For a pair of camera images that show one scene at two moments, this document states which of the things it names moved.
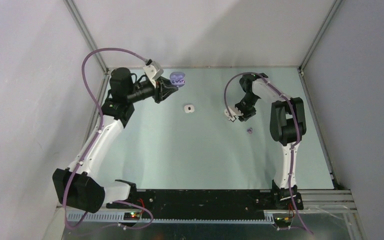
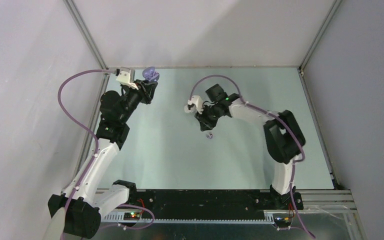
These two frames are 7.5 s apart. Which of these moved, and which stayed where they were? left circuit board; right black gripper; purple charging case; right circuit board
Moved: right black gripper; purple charging case
Stayed: left circuit board; right circuit board
